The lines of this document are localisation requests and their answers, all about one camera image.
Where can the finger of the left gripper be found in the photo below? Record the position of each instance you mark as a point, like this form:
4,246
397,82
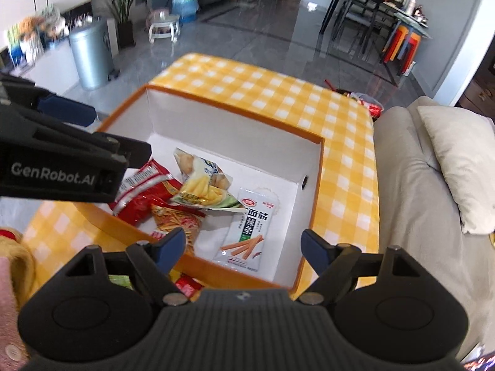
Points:
24,92
123,146

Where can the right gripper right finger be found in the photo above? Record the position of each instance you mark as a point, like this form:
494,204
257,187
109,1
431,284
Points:
333,264

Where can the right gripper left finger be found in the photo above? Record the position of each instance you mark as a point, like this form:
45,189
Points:
152,264

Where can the red snack packet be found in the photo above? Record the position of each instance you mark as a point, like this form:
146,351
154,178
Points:
152,184

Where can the green pastry snack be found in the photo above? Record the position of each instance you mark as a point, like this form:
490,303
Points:
121,280

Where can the Mimi shrimp sticks bag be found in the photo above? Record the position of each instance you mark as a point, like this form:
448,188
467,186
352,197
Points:
169,217

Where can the red sausage stick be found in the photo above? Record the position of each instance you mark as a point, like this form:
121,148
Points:
190,287

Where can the potato chips bag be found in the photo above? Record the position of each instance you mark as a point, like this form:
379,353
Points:
205,186

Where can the white spicy strips packet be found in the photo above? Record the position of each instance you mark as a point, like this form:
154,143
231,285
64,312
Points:
243,246

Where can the yellow checkered tablecloth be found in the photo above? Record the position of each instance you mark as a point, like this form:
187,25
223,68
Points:
346,208

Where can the clutter of toys on console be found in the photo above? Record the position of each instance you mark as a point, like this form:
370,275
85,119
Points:
28,39

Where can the silver pedal trash can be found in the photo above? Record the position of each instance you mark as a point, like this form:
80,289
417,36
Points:
91,49

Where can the beige sofa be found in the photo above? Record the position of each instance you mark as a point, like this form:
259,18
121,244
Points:
418,213

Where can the orange cardboard box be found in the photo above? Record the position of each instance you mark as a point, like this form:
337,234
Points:
258,153

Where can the potted grass plant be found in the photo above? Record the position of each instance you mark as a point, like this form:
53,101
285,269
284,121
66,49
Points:
123,11

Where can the small white stool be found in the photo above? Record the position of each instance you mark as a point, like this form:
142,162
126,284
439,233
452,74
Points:
164,27

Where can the snack bag on floor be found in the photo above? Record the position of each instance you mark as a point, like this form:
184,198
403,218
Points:
374,107

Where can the blue water jug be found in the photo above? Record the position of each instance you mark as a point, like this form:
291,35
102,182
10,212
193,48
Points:
185,9

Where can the pink blanket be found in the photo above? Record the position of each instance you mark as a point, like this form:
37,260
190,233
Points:
13,353

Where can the white cushion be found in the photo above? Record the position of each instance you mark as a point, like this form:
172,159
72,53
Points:
463,143

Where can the orange stacked stools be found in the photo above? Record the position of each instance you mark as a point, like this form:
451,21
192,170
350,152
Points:
402,46

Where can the black dining table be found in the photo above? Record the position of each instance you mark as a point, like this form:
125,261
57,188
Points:
387,11

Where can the black dining chair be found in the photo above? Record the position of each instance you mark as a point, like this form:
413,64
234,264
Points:
361,12

